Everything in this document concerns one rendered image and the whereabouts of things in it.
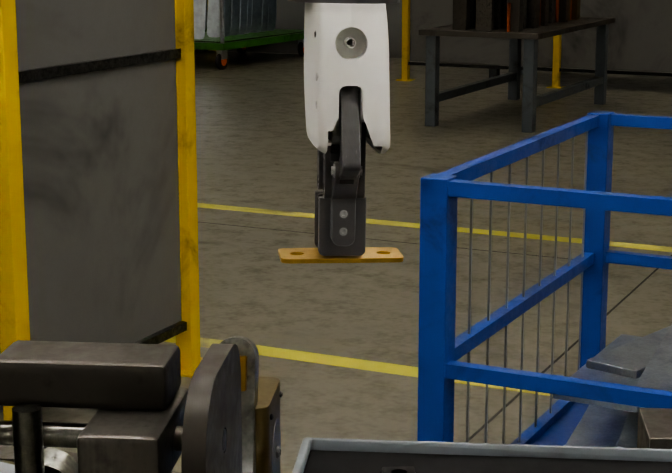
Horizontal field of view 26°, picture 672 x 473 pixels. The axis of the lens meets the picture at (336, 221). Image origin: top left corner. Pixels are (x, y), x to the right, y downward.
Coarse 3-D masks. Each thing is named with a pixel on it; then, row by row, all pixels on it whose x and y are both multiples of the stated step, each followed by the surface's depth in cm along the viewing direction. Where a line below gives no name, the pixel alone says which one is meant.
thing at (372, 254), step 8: (288, 248) 102; (296, 248) 102; (304, 248) 102; (312, 248) 102; (368, 248) 102; (376, 248) 102; (384, 248) 102; (392, 248) 102; (280, 256) 99; (288, 256) 99; (296, 256) 99; (304, 256) 99; (312, 256) 99; (320, 256) 99; (328, 256) 99; (336, 256) 99; (344, 256) 99; (352, 256) 99; (360, 256) 99; (368, 256) 99; (376, 256) 99; (384, 256) 99; (392, 256) 99; (400, 256) 99
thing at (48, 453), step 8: (48, 456) 97; (56, 456) 97; (64, 456) 98; (48, 464) 96; (56, 464) 96; (64, 464) 97; (72, 464) 98; (48, 472) 96; (56, 472) 96; (64, 472) 96; (72, 472) 97
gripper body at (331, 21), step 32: (288, 0) 96; (320, 0) 94; (352, 0) 94; (384, 0) 95; (320, 32) 93; (352, 32) 94; (384, 32) 94; (320, 64) 93; (352, 64) 93; (384, 64) 94; (320, 96) 94; (384, 96) 94; (320, 128) 94; (384, 128) 94
